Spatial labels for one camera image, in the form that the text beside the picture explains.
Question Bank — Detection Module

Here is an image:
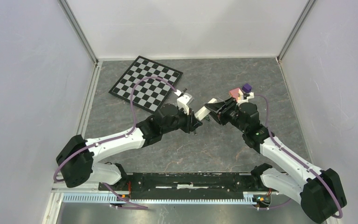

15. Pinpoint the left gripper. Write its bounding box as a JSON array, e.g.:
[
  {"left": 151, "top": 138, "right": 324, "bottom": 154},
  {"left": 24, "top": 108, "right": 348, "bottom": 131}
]
[{"left": 161, "top": 105, "right": 202, "bottom": 134}]

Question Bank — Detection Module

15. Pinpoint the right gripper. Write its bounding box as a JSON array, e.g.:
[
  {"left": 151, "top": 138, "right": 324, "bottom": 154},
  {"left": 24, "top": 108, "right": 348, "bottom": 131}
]
[{"left": 204, "top": 97, "right": 247, "bottom": 133}]

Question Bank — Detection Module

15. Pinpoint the long white remote control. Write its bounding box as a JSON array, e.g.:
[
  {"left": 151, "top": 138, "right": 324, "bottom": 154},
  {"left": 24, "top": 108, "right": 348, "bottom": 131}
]
[{"left": 195, "top": 98, "right": 217, "bottom": 121}]

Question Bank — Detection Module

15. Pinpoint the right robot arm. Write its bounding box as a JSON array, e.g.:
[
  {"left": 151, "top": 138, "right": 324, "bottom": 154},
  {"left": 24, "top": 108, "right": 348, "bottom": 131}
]
[{"left": 205, "top": 98, "right": 347, "bottom": 224}]

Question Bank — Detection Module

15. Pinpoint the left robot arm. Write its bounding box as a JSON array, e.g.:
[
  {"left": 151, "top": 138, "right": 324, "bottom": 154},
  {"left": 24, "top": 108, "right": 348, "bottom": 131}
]
[{"left": 56, "top": 104, "right": 209, "bottom": 190}]

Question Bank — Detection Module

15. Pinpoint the red and yellow block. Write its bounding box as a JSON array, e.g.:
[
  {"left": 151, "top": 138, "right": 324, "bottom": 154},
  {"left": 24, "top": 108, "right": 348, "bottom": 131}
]
[{"left": 229, "top": 88, "right": 244, "bottom": 102}]

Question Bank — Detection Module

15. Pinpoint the purple cube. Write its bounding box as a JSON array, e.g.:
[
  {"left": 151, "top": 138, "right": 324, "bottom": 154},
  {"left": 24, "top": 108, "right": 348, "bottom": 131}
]
[{"left": 241, "top": 83, "right": 252, "bottom": 93}]

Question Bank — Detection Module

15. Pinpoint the black and grey chessboard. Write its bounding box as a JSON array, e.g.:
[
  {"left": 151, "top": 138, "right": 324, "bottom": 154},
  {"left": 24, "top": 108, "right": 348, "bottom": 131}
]
[{"left": 109, "top": 56, "right": 183, "bottom": 113}]

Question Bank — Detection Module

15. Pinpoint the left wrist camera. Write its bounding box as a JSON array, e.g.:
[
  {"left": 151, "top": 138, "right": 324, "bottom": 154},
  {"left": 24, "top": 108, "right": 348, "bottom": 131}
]
[{"left": 174, "top": 90, "right": 193, "bottom": 115}]

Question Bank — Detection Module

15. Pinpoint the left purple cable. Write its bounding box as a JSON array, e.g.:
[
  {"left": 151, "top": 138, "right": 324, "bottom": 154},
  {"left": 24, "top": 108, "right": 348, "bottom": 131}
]
[{"left": 53, "top": 77, "right": 177, "bottom": 183}]

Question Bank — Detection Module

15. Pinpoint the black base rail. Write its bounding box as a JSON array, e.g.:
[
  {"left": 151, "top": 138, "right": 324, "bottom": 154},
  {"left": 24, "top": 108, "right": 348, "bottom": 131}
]
[{"left": 111, "top": 172, "right": 272, "bottom": 200}]

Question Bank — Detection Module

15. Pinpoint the white slotted cable duct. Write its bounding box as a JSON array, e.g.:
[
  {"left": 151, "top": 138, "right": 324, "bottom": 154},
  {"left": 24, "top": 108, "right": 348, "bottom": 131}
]
[{"left": 62, "top": 192, "right": 256, "bottom": 205}]

